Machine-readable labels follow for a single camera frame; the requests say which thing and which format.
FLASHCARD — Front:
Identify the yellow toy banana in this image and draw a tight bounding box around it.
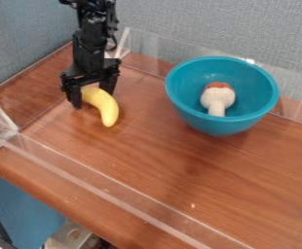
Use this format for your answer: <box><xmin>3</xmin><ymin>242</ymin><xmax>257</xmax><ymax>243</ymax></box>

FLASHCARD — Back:
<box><xmin>82</xmin><ymin>87</ymin><xmax>121</xmax><ymax>127</ymax></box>

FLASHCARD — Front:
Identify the grey metal bracket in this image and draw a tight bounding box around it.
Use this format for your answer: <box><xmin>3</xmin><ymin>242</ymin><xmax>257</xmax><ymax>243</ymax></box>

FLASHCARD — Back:
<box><xmin>45</xmin><ymin>221</ymin><xmax>99</xmax><ymax>249</ymax></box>

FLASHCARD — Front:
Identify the blue plastic bowl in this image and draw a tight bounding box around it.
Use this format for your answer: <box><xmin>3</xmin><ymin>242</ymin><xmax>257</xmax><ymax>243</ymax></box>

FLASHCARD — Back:
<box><xmin>165</xmin><ymin>56</ymin><xmax>280</xmax><ymax>136</ymax></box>

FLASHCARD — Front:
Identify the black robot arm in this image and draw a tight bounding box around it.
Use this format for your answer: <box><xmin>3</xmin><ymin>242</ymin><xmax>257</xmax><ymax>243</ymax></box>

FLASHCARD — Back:
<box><xmin>59</xmin><ymin>0</ymin><xmax>122</xmax><ymax>109</ymax></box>

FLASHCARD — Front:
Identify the white toy mushroom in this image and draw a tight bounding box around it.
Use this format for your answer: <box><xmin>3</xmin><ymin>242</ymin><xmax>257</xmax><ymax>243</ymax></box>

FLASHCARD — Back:
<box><xmin>201</xmin><ymin>82</ymin><xmax>236</xmax><ymax>117</ymax></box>

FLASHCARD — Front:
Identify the black cable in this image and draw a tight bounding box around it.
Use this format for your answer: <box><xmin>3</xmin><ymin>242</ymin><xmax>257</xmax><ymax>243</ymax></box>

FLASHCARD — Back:
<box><xmin>105</xmin><ymin>32</ymin><xmax>121</xmax><ymax>53</ymax></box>

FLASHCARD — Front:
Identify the clear acrylic barrier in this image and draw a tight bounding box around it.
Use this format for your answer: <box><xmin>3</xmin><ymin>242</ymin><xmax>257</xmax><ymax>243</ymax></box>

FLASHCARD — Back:
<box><xmin>0</xmin><ymin>29</ymin><xmax>302</xmax><ymax>249</ymax></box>

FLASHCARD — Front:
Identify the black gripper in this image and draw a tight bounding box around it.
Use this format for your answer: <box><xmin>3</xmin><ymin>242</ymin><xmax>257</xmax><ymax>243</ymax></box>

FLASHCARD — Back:
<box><xmin>61</xmin><ymin>31</ymin><xmax>122</xmax><ymax>109</ymax></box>

